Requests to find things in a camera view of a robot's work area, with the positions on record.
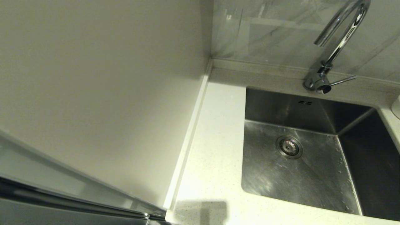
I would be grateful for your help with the chrome gooseneck faucet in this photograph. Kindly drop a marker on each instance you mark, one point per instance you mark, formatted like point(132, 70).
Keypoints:
point(319, 80)

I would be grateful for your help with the round metal drain strainer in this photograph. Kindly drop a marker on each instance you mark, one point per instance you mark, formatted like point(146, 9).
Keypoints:
point(289, 147)

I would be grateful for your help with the stainless steel kitchen sink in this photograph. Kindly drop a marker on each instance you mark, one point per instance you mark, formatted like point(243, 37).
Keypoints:
point(265, 175)

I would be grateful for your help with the white ceramic bowl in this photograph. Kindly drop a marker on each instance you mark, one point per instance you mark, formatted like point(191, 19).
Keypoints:
point(397, 107)

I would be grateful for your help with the glossy grey appliance panel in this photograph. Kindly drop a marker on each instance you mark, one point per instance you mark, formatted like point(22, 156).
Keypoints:
point(62, 184)

